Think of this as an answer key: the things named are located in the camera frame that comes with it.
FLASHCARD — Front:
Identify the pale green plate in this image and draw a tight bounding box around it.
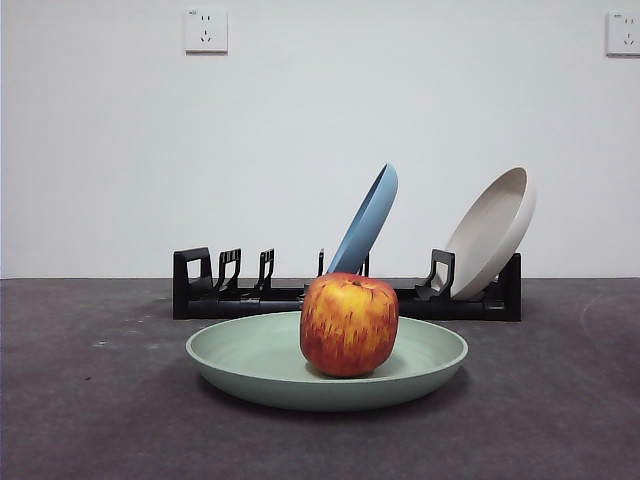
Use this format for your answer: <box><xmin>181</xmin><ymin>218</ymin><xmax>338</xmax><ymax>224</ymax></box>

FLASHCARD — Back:
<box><xmin>185</xmin><ymin>311</ymin><xmax>470</xmax><ymax>413</ymax></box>

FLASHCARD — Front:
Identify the blue plate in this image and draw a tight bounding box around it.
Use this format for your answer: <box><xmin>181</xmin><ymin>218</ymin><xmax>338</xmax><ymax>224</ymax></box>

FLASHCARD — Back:
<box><xmin>325</xmin><ymin>162</ymin><xmax>400</xmax><ymax>276</ymax></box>

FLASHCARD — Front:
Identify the white wall socket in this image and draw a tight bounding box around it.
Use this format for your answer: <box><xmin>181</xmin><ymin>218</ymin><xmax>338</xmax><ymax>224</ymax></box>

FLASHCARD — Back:
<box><xmin>184</xmin><ymin>8</ymin><xmax>229</xmax><ymax>55</ymax></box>
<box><xmin>605</xmin><ymin>10</ymin><xmax>640</xmax><ymax>58</ymax></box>

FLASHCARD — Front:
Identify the red yellow apple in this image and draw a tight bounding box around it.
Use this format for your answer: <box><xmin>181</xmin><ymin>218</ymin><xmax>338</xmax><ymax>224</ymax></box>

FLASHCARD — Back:
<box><xmin>299</xmin><ymin>271</ymin><xmax>400</xmax><ymax>378</ymax></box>

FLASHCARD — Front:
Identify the black plate rack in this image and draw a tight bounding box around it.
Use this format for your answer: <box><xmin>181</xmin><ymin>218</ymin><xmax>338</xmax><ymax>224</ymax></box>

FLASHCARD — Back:
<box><xmin>172</xmin><ymin>246</ymin><xmax>523</xmax><ymax>322</ymax></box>

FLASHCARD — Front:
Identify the cream white plate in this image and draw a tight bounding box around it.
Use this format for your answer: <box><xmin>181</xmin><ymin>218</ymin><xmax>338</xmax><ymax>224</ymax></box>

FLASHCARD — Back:
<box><xmin>443</xmin><ymin>166</ymin><xmax>538</xmax><ymax>301</ymax></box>

